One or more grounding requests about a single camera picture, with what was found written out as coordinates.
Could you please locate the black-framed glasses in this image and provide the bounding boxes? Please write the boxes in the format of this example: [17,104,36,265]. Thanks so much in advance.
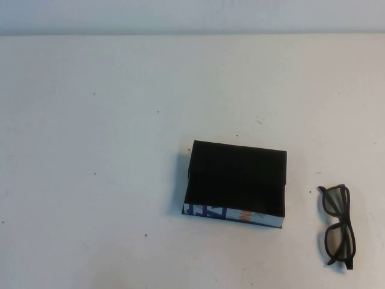
[317,184,356,270]

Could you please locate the black open cardboard box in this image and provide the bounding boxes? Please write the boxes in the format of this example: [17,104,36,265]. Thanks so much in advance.
[181,140,288,230]

